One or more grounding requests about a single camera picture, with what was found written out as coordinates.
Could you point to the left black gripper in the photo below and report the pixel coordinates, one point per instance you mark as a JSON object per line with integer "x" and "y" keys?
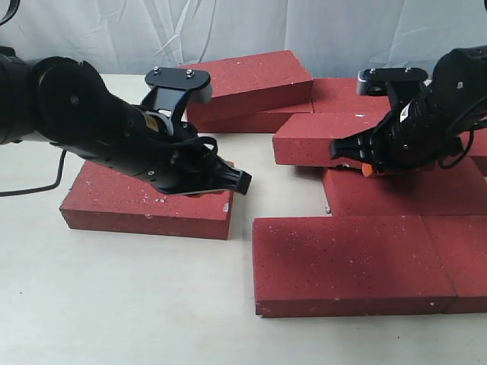
{"x": 172, "y": 158}

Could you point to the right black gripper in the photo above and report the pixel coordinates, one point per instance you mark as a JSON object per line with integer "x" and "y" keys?
{"x": 409, "y": 137}

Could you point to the red brick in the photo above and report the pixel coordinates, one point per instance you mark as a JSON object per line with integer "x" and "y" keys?
{"x": 304, "y": 139}
{"x": 103, "y": 200}
{"x": 250, "y": 84}

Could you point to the red brick top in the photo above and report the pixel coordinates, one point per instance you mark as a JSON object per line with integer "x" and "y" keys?
{"x": 250, "y": 84}

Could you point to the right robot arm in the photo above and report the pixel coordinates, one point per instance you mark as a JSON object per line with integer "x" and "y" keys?
{"x": 461, "y": 74}

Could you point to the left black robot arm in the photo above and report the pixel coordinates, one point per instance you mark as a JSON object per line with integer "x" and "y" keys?
{"x": 67, "y": 104}

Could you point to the back right base brick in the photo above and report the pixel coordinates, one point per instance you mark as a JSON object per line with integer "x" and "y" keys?
{"x": 338, "y": 95}

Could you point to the back left base brick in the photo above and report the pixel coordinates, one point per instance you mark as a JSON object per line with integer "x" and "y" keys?
{"x": 269, "y": 121}

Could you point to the hidden centre base brick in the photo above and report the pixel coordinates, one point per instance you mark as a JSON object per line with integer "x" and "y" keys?
{"x": 458, "y": 191}

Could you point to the front left base brick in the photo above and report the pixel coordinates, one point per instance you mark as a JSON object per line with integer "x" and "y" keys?
{"x": 347, "y": 266}

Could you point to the front right base brick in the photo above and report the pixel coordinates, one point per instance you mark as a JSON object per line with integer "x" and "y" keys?
{"x": 461, "y": 245}

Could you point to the pale blue backdrop cloth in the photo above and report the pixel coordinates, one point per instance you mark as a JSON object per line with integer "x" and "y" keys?
{"x": 330, "y": 38}

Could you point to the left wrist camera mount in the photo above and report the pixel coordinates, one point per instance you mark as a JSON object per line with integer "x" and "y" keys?
{"x": 171, "y": 89}

